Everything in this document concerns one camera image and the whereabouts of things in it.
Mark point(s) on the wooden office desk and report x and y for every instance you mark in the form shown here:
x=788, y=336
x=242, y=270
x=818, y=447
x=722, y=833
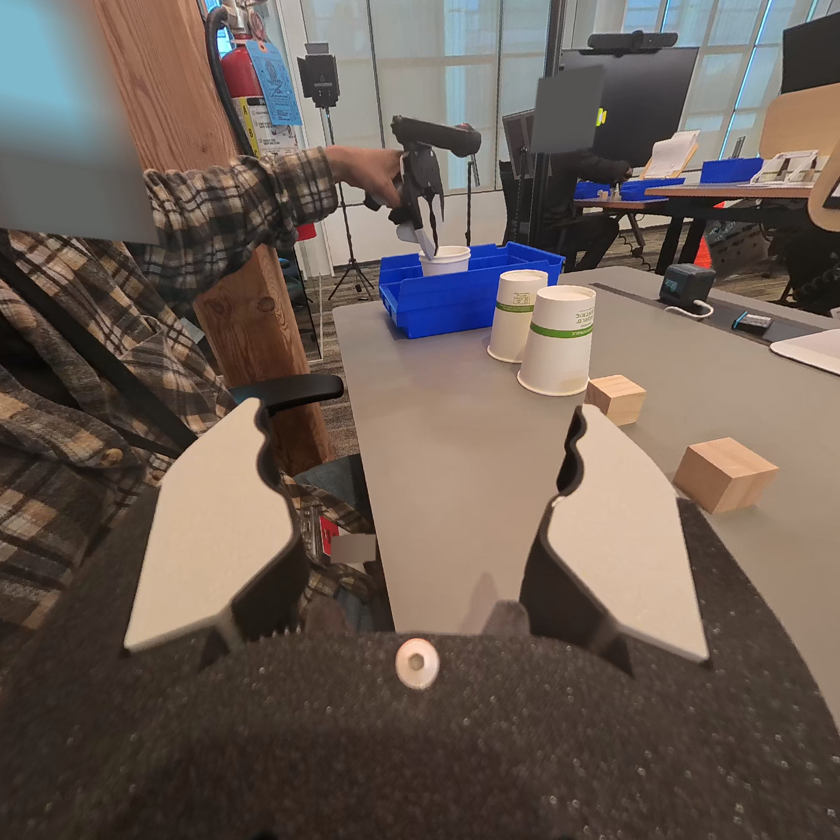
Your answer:
x=722, y=191

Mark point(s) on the black computer monitor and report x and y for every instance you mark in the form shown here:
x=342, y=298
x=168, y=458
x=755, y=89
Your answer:
x=814, y=52

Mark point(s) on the red fire extinguisher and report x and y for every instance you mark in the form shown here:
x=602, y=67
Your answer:
x=239, y=72

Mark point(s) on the white paper cup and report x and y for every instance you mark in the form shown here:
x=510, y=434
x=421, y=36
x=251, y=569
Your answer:
x=449, y=262

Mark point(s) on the red id badge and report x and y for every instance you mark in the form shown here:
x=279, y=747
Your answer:
x=325, y=531

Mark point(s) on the small black blue device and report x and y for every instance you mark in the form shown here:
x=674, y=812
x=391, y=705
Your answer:
x=751, y=323

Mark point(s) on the large black screen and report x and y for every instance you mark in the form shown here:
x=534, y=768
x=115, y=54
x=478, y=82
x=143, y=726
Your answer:
x=649, y=98

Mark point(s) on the small black monitor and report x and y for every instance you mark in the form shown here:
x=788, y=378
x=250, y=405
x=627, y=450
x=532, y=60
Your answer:
x=518, y=144

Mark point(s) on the blue parts bin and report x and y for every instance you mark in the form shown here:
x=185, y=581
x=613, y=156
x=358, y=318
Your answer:
x=732, y=170
x=653, y=190

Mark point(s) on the blue plastic bin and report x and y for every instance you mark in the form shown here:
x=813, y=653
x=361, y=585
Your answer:
x=446, y=302

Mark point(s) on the blue inspection tag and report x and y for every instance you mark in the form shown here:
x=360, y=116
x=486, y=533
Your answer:
x=275, y=85

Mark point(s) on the stack of paper folders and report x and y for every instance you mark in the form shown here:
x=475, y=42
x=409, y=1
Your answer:
x=676, y=151

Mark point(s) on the black video bar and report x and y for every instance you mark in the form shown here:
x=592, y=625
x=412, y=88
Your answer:
x=633, y=40

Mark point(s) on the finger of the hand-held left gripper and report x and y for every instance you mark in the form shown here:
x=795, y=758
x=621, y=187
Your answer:
x=437, y=220
x=425, y=237

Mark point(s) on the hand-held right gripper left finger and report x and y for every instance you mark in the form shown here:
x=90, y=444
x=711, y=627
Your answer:
x=210, y=538

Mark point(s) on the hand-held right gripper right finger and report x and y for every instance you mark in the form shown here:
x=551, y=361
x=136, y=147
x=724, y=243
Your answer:
x=623, y=551

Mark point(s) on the person's left hand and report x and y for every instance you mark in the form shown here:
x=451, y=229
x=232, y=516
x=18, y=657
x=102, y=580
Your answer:
x=364, y=170

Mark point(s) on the instruction sign on stand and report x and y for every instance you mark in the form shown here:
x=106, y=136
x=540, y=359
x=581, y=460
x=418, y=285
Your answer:
x=794, y=118

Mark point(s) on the wooden cube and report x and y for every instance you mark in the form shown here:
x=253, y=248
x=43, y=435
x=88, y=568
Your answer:
x=613, y=400
x=722, y=476

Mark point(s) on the black chair armrest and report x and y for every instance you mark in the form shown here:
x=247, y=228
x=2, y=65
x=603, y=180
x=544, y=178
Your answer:
x=295, y=390

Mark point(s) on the person's plaid shirt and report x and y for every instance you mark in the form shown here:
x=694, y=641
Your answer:
x=79, y=394

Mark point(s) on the orange traffic cone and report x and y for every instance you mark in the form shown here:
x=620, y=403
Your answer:
x=704, y=250

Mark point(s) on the black charger box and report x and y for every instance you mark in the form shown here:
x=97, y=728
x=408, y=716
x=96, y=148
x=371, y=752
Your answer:
x=686, y=285

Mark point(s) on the white cup green band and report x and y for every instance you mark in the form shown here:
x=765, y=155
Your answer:
x=512, y=328
x=558, y=361

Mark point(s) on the person's left forearm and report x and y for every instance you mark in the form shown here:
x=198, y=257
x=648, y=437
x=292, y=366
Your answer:
x=243, y=203

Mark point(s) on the black tripod light stand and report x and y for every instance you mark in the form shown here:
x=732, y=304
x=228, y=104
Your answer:
x=318, y=79

